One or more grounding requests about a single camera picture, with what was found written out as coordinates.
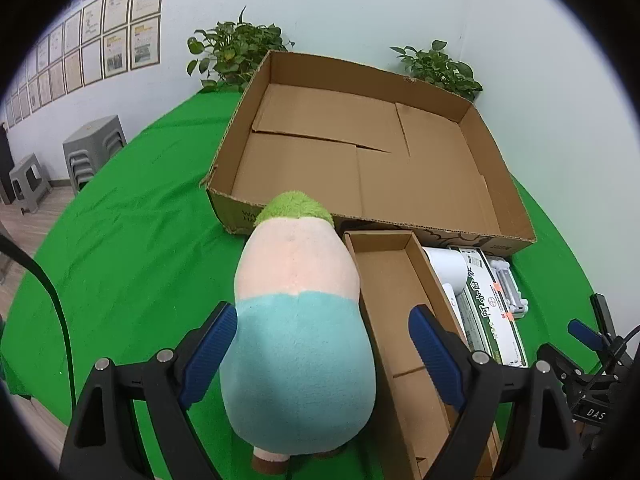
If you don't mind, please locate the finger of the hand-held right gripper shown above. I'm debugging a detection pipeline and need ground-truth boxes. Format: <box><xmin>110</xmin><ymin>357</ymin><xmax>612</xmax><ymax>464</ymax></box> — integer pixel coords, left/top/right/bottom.
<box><xmin>567</xmin><ymin>318</ymin><xmax>623</xmax><ymax>358</ymax></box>
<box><xmin>590</xmin><ymin>292</ymin><xmax>622</xmax><ymax>339</ymax></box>

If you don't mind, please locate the wall of framed certificates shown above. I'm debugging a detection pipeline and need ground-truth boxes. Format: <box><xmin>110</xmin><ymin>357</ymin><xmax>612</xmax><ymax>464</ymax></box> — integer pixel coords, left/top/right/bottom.
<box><xmin>0</xmin><ymin>0</ymin><xmax>166</xmax><ymax>131</ymax></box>

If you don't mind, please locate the small potted green plant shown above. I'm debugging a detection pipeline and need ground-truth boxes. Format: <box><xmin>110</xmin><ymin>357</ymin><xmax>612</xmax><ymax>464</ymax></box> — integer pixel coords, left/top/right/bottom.
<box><xmin>390</xmin><ymin>40</ymin><xmax>484</xmax><ymax>103</ymax></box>

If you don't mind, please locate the pastel plush toy green top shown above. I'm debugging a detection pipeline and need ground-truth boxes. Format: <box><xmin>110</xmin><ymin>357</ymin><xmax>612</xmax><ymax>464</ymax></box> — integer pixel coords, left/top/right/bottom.
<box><xmin>220</xmin><ymin>190</ymin><xmax>377</xmax><ymax>476</ymax></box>

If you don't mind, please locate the white plastic tray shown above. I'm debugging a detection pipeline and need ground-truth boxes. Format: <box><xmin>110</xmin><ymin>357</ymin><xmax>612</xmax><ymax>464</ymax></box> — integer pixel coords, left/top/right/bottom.
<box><xmin>487</xmin><ymin>255</ymin><xmax>530</xmax><ymax>320</ymax></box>

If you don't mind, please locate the large potted green plant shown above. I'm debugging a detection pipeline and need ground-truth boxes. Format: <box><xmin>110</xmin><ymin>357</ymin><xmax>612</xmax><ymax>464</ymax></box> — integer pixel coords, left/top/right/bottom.
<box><xmin>186</xmin><ymin>6</ymin><xmax>296</xmax><ymax>94</ymax></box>

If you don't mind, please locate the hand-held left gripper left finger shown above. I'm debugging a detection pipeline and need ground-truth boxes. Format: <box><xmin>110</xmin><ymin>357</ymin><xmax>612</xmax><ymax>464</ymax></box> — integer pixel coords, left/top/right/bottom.
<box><xmin>59</xmin><ymin>301</ymin><xmax>239</xmax><ymax>480</ymax></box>

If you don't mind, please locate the white hair dryer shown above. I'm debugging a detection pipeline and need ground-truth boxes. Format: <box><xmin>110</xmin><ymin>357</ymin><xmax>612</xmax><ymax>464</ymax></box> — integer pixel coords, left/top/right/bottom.
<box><xmin>422</xmin><ymin>247</ymin><xmax>468</xmax><ymax>322</ymax></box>

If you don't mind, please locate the narrow cardboard tray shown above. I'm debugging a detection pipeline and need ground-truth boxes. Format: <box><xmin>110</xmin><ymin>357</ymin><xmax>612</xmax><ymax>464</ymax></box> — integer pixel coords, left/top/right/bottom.
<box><xmin>343</xmin><ymin>230</ymin><xmax>501</xmax><ymax>480</ymax></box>

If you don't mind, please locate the large shallow cardboard box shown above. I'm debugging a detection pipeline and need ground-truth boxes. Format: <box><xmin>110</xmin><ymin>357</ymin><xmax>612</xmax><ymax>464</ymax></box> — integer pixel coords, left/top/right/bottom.
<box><xmin>200</xmin><ymin>50</ymin><xmax>537</xmax><ymax>256</ymax></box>

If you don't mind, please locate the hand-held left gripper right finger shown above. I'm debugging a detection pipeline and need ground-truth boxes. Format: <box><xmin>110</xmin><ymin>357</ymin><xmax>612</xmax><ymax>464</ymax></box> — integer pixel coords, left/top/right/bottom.
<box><xmin>408</xmin><ymin>304</ymin><xmax>586</xmax><ymax>480</ymax></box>

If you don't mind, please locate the stack of grey stools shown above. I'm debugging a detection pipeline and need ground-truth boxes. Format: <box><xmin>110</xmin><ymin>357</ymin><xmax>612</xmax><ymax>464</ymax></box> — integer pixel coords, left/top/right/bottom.
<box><xmin>62</xmin><ymin>115</ymin><xmax>127</xmax><ymax>194</ymax></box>

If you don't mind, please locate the green tablecloth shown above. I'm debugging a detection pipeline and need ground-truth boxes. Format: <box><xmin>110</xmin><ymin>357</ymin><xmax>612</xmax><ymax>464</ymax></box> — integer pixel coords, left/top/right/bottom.
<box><xmin>0</xmin><ymin>91</ymin><xmax>608</xmax><ymax>480</ymax></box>

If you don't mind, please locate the green and white carton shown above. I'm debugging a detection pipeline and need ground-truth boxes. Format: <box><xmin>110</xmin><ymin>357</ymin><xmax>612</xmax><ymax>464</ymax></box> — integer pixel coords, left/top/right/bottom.
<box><xmin>447</xmin><ymin>246</ymin><xmax>529</xmax><ymax>369</ymax></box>

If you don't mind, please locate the black cable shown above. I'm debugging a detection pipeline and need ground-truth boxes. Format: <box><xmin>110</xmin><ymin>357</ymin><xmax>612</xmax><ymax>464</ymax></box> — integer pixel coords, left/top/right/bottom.
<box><xmin>0</xmin><ymin>232</ymin><xmax>79</xmax><ymax>406</ymax></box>

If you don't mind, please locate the dark brown cabinet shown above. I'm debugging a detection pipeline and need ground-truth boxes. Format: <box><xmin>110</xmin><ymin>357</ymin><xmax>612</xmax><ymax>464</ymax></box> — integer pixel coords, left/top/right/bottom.
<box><xmin>0</xmin><ymin>125</ymin><xmax>16</xmax><ymax>206</ymax></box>

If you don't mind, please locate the single grey stool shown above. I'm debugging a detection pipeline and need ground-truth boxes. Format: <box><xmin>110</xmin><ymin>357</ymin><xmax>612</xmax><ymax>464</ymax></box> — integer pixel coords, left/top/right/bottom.
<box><xmin>8</xmin><ymin>152</ymin><xmax>52</xmax><ymax>214</ymax></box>

